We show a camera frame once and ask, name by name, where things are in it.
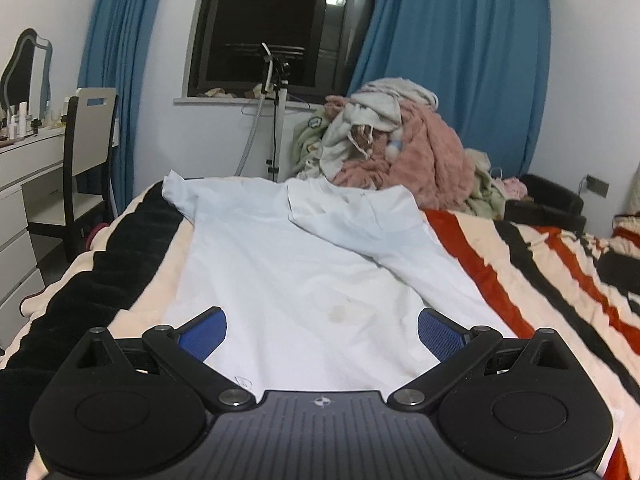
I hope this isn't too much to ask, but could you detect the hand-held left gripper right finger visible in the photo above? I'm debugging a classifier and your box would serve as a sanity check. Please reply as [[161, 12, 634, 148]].
[[387, 307, 576, 411]]

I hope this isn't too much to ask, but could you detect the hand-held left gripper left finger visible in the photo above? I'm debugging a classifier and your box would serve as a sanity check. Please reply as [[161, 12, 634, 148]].
[[65, 306, 257, 411]]

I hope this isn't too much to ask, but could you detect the white shirt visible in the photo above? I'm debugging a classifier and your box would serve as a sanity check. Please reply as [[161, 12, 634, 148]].
[[162, 170, 518, 396]]

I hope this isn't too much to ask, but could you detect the striped fleece blanket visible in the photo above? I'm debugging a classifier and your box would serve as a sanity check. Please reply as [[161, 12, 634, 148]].
[[0, 177, 640, 480]]

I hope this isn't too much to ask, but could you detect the pale green cloth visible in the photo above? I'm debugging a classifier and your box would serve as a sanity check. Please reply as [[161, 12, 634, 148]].
[[467, 150, 508, 218]]

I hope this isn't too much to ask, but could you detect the black armchair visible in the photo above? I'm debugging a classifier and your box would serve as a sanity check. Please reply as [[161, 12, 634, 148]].
[[502, 174, 587, 233]]

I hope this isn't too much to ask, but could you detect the pink fleece garment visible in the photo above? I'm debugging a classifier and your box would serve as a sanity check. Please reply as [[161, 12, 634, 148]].
[[332, 95, 476, 211]]

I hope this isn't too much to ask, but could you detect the white dressing table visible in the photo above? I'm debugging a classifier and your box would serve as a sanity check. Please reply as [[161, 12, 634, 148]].
[[0, 127, 121, 346]]

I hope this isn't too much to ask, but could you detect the white tripod stand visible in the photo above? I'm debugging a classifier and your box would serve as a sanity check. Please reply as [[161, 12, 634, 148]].
[[257, 42, 293, 183]]

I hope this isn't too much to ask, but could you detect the light green garment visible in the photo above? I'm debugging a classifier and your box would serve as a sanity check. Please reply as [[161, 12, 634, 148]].
[[292, 105, 333, 181]]

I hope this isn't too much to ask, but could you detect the white and black chair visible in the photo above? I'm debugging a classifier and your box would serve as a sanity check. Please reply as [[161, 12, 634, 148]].
[[27, 87, 118, 263]]

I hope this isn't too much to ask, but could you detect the grey-white hooded garment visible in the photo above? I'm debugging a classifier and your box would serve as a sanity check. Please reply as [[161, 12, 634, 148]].
[[320, 77, 441, 176]]

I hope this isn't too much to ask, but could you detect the row of cosmetic bottles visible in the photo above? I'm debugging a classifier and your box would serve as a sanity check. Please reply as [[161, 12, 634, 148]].
[[0, 100, 68, 142]]

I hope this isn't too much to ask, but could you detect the blue curtain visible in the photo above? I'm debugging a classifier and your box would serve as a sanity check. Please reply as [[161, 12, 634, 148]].
[[77, 0, 171, 201], [347, 0, 553, 181]]

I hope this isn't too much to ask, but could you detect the black-framed mirror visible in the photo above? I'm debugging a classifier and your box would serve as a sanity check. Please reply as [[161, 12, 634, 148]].
[[0, 28, 53, 111]]

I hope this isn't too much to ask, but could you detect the dark window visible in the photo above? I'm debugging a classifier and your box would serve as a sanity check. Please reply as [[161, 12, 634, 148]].
[[185, 0, 381, 103]]

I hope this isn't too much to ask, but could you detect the grey hose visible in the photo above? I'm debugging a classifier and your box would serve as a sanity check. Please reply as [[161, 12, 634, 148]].
[[235, 95, 266, 177]]

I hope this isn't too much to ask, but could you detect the wall socket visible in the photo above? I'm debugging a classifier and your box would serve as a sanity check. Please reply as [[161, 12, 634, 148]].
[[582, 174, 611, 197]]

